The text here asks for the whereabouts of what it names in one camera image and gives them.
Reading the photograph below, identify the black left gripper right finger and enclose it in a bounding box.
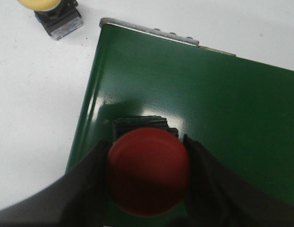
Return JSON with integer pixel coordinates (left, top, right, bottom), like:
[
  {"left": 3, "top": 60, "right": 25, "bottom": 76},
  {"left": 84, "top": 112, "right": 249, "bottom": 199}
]
[{"left": 183, "top": 134, "right": 294, "bottom": 227}]

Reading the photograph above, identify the yellow button back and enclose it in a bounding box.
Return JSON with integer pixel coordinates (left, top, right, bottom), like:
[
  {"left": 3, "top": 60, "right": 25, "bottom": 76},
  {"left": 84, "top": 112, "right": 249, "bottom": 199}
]
[{"left": 19, "top": 0, "right": 83, "bottom": 40}]

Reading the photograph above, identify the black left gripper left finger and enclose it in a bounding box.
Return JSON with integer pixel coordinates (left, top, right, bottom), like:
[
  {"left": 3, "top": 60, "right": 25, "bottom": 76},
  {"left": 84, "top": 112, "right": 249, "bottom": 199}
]
[{"left": 0, "top": 140, "right": 111, "bottom": 227}]

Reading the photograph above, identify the red button front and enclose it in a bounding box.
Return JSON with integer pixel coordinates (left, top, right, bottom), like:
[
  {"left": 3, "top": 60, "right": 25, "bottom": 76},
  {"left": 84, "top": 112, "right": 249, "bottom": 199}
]
[{"left": 106, "top": 116, "right": 190, "bottom": 217}]

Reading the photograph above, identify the green conveyor belt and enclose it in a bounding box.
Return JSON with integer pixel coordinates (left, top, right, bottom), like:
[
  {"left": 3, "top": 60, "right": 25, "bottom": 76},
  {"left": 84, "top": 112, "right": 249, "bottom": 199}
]
[{"left": 65, "top": 23, "right": 294, "bottom": 227}]

